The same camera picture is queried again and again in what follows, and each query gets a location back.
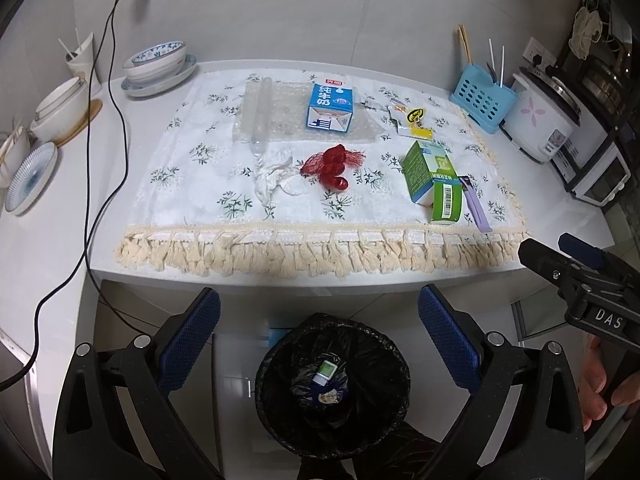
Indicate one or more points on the small round printed packet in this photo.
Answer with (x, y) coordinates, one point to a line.
(330, 397)

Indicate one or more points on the green white barcode box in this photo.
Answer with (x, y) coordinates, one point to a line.
(447, 200)

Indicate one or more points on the red mesh net bag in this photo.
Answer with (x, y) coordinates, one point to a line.
(332, 160)

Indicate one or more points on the trash bin with black bag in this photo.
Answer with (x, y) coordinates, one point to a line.
(280, 400)

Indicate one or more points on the yellow snack packet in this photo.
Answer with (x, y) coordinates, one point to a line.
(415, 120)

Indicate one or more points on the blue plastic utensil basket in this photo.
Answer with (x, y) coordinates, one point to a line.
(475, 95)

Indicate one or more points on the white flowered rice cooker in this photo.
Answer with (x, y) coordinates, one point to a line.
(535, 115)

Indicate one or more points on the stacked patterned bowls on plate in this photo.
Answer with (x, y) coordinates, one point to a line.
(172, 82)

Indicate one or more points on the cream lace doily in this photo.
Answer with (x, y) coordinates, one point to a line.
(586, 30)

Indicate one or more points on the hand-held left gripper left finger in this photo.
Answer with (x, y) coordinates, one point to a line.
(192, 340)

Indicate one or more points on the white floral fringed tablecloth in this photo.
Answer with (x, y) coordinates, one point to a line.
(300, 210)

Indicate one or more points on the black metal rack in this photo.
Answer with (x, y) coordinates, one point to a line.
(622, 35)

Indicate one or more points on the white wall socket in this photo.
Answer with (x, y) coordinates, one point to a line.
(537, 52)

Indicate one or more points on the white bowl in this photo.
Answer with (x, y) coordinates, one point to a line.
(57, 110)

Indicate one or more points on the small green white box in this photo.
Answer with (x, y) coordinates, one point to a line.
(325, 372)

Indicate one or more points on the crumpled white tissue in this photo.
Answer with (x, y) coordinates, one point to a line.
(270, 175)

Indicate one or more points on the white cup with straws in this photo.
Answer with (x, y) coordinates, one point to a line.
(82, 65)

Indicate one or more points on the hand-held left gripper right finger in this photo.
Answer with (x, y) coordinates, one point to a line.
(445, 340)

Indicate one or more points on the clear bubble wrap sheet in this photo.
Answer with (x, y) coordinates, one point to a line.
(290, 110)

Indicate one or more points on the wooden coaster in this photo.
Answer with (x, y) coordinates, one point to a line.
(85, 122)

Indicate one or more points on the blue milk carton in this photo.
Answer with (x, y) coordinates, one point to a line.
(327, 102)

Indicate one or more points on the light blue sheet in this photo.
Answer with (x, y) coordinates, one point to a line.
(276, 337)

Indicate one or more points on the white toaster oven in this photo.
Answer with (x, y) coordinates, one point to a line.
(595, 170)

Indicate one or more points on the person's right hand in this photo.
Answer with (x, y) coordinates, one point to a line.
(594, 385)

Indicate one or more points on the wooden chopstick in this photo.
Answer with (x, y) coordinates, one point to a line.
(461, 45)
(467, 45)

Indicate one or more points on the white plastic stick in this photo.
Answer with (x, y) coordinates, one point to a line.
(491, 57)
(502, 65)

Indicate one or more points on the blue patterned bowl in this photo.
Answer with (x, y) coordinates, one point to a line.
(155, 60)

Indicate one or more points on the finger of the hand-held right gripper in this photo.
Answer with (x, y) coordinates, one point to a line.
(582, 251)
(547, 265)

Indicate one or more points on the blue striped plate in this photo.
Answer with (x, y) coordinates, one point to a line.
(32, 177)

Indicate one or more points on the green cardboard box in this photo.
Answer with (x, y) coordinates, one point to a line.
(425, 170)

